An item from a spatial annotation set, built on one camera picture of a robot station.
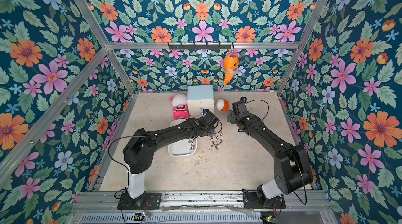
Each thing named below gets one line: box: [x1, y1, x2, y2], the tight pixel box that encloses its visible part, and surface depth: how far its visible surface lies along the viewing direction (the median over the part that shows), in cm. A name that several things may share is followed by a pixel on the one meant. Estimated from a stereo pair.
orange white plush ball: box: [215, 98, 229, 112], surface depth 108 cm
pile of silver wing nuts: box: [188, 139, 196, 151], surface depth 92 cm
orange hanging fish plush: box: [223, 52, 240, 87], surface depth 95 cm
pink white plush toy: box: [169, 93, 191, 120], surface depth 106 cm
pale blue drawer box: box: [187, 84, 215, 117], surface depth 100 cm
